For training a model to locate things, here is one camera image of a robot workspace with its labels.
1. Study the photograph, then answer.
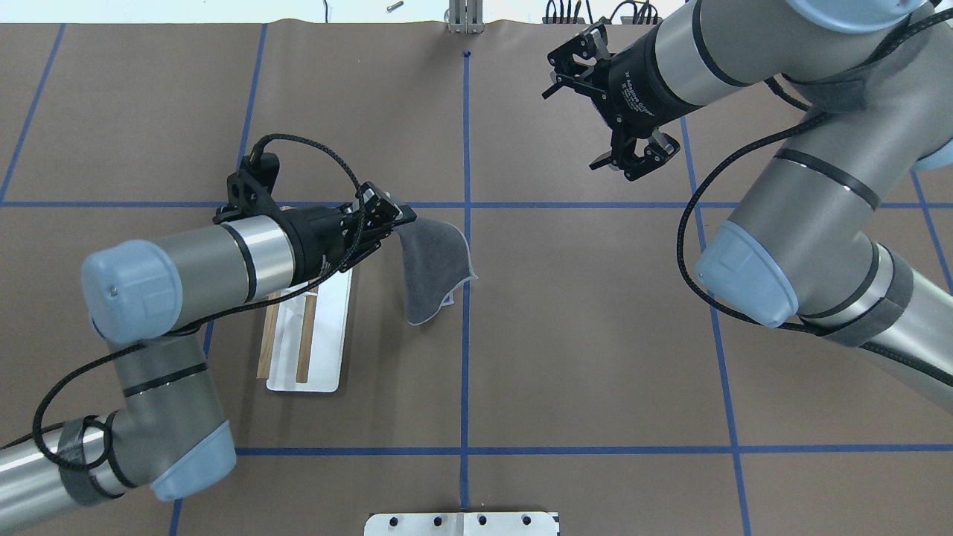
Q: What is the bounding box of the upper black adapter box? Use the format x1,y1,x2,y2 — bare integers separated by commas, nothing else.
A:
541,1,595,25

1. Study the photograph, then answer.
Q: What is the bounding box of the aluminium frame post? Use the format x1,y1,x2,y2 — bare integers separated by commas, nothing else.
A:
445,0,485,34

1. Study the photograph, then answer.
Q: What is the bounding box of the black camera cable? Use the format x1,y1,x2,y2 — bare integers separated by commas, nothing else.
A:
31,134,366,471
676,112,842,336

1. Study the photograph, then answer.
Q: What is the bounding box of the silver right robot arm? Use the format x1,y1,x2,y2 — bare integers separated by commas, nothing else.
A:
544,1,952,411

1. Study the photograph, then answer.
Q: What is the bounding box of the black right camera cable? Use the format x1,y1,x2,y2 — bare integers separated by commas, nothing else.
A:
676,112,842,336

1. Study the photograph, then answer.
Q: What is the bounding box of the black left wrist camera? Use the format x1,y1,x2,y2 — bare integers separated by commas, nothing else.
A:
212,153,280,224

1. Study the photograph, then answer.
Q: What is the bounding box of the grey towel with blue side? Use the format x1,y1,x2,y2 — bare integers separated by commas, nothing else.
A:
396,217,478,326

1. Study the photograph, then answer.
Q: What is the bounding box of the black left camera cable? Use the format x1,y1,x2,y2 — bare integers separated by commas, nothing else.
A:
31,134,366,471

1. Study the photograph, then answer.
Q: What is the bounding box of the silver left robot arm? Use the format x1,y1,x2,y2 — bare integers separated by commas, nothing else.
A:
2,177,416,535

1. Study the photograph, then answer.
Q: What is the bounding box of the black adapter box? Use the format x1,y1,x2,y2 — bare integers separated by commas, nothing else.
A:
606,1,663,26
541,1,595,25

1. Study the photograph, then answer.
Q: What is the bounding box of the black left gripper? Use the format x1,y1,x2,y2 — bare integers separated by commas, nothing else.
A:
283,182,418,285

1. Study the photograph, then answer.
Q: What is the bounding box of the white pedestal column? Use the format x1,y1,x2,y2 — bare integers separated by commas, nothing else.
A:
363,511,561,535

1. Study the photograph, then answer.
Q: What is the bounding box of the lower black adapter box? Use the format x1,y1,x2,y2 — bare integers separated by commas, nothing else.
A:
606,1,663,26

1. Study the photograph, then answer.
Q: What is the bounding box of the wooden towel rack white base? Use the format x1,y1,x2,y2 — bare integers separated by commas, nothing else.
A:
256,272,351,394

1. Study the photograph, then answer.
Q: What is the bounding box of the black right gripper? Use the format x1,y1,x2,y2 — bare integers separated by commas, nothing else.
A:
541,22,682,181

